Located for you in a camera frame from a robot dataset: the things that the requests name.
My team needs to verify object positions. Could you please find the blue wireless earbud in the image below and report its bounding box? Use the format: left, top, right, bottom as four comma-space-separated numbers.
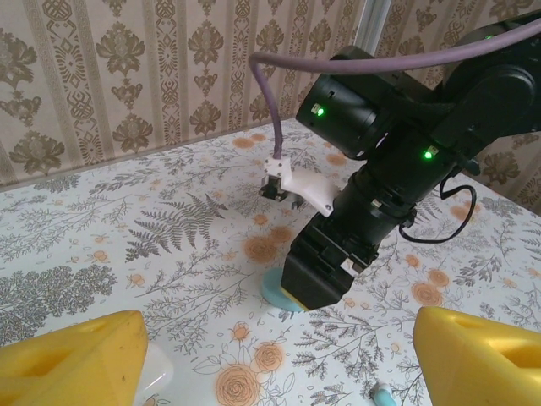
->
369, 380, 396, 406

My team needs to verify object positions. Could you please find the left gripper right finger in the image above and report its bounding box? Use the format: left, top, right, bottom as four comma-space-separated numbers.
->
413, 306, 541, 406

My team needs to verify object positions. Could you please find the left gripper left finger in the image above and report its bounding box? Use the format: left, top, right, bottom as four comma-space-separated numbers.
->
0, 310, 149, 406

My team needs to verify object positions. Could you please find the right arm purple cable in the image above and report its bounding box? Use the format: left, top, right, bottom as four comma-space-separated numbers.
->
248, 11, 541, 162

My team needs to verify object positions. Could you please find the aluminium frame post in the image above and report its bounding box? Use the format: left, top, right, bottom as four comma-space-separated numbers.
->
358, 0, 389, 56

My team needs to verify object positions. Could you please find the blue earbud charging case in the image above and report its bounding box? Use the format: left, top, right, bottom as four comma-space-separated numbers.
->
260, 266, 299, 315

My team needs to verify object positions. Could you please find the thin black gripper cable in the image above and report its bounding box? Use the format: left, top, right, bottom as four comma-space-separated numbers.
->
399, 179, 478, 244

